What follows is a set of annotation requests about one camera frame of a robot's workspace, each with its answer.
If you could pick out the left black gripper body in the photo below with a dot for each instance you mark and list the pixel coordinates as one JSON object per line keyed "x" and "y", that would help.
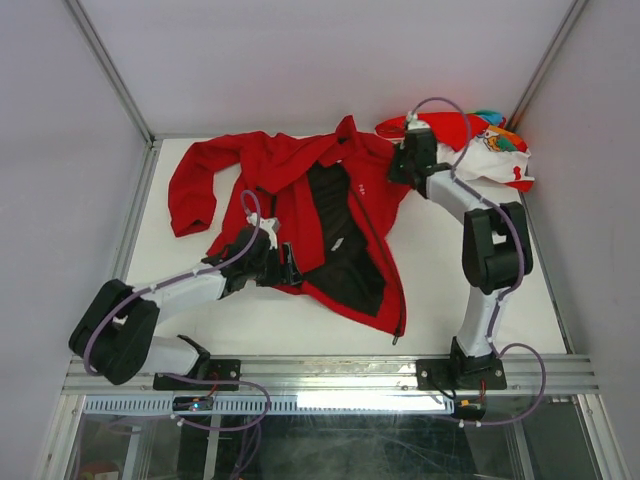
{"x": 266, "y": 270}

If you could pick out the right aluminium corner post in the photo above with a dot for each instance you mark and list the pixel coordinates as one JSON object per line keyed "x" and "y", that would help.
{"x": 564, "y": 30}

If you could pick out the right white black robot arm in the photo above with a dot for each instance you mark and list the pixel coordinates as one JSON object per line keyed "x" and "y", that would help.
{"x": 496, "y": 256}

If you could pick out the left aluminium corner post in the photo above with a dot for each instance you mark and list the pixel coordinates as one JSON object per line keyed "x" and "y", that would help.
{"x": 83, "y": 22}

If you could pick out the red white printed garment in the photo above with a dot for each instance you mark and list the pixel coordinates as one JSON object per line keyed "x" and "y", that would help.
{"x": 493, "y": 153}

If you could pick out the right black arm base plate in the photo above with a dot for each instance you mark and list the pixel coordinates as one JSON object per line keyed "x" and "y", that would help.
{"x": 449, "y": 374}

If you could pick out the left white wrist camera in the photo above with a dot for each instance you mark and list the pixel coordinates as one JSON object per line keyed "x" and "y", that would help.
{"x": 269, "y": 226}

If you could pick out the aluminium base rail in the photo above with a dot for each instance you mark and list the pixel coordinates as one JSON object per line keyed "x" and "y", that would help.
{"x": 567, "y": 374}

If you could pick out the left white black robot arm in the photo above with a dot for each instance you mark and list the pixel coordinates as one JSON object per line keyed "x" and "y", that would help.
{"x": 116, "y": 335}

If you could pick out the slotted grey cable duct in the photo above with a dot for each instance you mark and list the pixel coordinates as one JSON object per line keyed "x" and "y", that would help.
{"x": 306, "y": 403}

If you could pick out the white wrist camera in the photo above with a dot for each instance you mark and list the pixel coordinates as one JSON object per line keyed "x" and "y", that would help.
{"x": 412, "y": 122}
{"x": 269, "y": 226}

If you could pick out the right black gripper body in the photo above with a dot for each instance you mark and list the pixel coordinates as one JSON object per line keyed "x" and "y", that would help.
{"x": 399, "y": 165}

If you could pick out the red zip jacket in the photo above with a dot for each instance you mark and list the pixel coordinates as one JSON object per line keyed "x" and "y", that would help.
{"x": 335, "y": 204}

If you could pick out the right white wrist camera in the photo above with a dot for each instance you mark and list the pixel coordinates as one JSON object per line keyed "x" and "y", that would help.
{"x": 412, "y": 122}

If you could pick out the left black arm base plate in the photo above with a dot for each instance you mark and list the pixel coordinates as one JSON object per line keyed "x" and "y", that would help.
{"x": 215, "y": 373}

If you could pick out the aluminium corner post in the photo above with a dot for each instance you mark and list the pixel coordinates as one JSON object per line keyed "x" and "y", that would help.
{"x": 83, "y": 22}
{"x": 564, "y": 30}

